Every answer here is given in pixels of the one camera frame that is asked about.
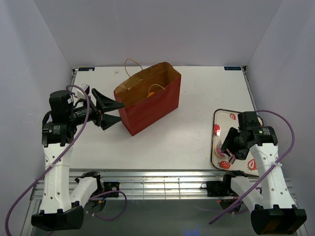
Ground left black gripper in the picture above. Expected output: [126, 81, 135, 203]
[68, 88, 125, 130]

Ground pink fake donut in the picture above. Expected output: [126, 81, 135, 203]
[215, 147, 228, 158]

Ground silver metal tongs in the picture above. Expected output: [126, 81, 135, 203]
[216, 140, 236, 165]

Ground red paper bag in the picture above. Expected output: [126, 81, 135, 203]
[114, 62, 182, 136]

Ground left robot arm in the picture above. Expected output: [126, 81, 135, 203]
[31, 89, 124, 232]

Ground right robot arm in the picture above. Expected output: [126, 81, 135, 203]
[221, 112, 307, 235]

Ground strawberry pattern tray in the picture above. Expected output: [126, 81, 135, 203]
[210, 109, 258, 177]

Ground left blue table label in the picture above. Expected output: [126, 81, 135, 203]
[78, 67, 95, 71]

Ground blue table label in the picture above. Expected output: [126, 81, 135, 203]
[78, 67, 95, 71]
[224, 66, 242, 71]

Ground right blue table label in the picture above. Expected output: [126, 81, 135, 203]
[224, 66, 242, 71]

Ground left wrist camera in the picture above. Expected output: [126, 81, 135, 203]
[75, 84, 90, 100]

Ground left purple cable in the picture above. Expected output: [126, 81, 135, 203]
[4, 85, 128, 236]

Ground purple cable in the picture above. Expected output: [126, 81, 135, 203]
[208, 109, 295, 225]
[4, 85, 128, 236]

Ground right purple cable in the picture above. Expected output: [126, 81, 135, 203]
[208, 109, 295, 225]

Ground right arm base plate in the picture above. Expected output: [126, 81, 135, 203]
[200, 180, 235, 197]

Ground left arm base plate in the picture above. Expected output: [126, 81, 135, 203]
[103, 181, 120, 198]

